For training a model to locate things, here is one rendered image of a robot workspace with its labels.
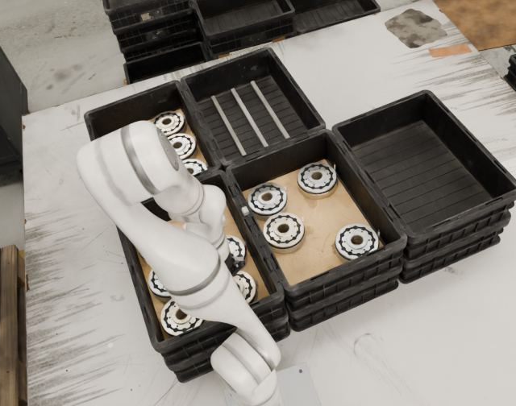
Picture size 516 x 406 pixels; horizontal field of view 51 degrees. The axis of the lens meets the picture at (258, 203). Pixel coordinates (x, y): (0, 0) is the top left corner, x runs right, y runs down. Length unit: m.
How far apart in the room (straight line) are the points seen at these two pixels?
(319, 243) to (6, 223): 1.85
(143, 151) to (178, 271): 0.19
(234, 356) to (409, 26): 1.54
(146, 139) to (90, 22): 3.26
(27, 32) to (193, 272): 3.39
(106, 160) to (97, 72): 2.79
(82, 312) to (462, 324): 0.97
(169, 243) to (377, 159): 0.89
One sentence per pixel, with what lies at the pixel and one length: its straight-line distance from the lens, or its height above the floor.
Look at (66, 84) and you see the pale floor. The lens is 3.44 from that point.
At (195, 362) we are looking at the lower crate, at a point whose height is 0.80.
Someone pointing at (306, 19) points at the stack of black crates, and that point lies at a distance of 2.79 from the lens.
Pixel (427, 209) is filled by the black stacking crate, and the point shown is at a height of 0.83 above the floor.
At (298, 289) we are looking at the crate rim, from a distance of 1.17.
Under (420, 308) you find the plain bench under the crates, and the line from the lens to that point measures 1.42.
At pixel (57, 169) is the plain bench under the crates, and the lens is 1.90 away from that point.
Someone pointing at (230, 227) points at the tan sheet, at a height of 0.83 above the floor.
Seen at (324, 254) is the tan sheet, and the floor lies 0.83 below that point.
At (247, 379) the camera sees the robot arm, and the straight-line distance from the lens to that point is 0.91.
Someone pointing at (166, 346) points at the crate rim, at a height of 0.93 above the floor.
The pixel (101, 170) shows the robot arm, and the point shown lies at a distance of 0.65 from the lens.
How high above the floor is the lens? 1.96
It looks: 53 degrees down
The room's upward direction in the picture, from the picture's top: 12 degrees counter-clockwise
